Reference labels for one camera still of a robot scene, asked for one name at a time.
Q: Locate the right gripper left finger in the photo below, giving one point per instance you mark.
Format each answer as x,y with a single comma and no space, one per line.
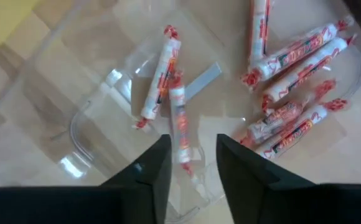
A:
149,189

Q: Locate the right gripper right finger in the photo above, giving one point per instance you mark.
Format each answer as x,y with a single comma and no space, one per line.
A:
246,189

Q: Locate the clear plastic bin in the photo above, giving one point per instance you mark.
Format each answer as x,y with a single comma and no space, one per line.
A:
105,124

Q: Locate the yellow plastic bin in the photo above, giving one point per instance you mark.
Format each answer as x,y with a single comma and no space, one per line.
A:
0,21

